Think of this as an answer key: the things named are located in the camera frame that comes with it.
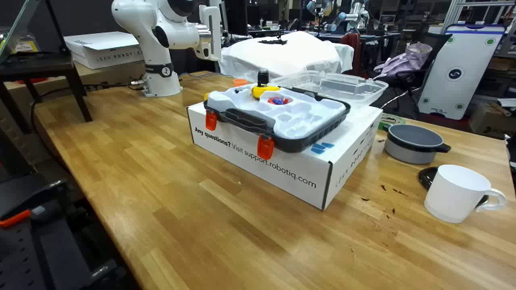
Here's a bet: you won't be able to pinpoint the white mug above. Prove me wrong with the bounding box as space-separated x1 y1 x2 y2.
425 165 509 224

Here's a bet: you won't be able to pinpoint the black coaster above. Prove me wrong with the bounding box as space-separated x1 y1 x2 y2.
418 165 491 210

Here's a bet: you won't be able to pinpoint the clear plastic lid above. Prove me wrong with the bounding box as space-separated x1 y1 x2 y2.
275 71 389 107

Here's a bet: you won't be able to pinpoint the black side table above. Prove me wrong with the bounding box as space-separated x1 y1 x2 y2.
0 53 93 134

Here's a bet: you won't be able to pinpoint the white flat boxes stack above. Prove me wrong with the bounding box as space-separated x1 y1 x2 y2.
65 31 144 69

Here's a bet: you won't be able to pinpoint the grey pot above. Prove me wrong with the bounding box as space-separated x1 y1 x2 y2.
385 124 452 165

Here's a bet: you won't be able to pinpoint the red blue toy pieces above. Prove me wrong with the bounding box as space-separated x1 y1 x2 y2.
268 97 293 105

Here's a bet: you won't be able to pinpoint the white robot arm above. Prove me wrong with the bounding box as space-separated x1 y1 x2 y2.
112 0 223 97

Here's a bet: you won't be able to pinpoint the grey black organizer case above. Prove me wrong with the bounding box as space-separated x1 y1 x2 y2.
204 86 352 160

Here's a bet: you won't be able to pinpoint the white cloth covered object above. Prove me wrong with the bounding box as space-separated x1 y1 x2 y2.
220 31 356 81

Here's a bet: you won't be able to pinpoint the black salt cellar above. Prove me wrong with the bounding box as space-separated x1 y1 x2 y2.
259 71 270 87

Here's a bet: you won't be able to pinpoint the white panel cart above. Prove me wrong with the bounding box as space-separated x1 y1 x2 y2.
418 24 506 119

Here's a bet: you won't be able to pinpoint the white cardboard box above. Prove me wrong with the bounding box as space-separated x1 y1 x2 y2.
188 103 383 211

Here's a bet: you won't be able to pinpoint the yellow round toy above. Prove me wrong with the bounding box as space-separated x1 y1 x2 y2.
252 86 281 100

